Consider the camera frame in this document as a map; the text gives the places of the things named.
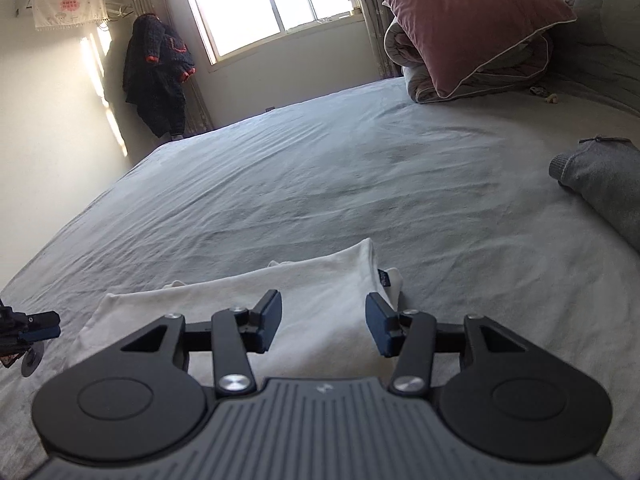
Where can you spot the dark hanging jacket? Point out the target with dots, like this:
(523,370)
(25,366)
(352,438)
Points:
(155,85)

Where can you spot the small beige trinket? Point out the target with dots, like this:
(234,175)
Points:
(550,99)

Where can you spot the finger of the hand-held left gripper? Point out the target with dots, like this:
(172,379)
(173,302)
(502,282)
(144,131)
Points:
(32,360)
(42,332)

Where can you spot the folded grey pink quilt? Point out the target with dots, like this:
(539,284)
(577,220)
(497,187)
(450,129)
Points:
(500,80)

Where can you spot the grey quilted headboard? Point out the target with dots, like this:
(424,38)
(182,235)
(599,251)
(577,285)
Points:
(600,10)

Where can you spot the pink pillow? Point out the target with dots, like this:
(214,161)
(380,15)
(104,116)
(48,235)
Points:
(465,15)

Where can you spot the grey folded sweater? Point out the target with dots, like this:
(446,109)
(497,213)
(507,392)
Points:
(610,185)

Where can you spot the air conditioner with white cover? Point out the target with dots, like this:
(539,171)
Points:
(65,5)

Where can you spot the bright window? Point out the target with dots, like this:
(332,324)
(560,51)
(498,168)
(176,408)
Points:
(250,5)

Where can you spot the white bear print shirt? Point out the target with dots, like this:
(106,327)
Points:
(320,285)

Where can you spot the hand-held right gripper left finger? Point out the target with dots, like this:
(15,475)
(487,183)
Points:
(270,320)

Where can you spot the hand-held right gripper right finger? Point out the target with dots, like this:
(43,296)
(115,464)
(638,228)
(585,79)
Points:
(377,325)

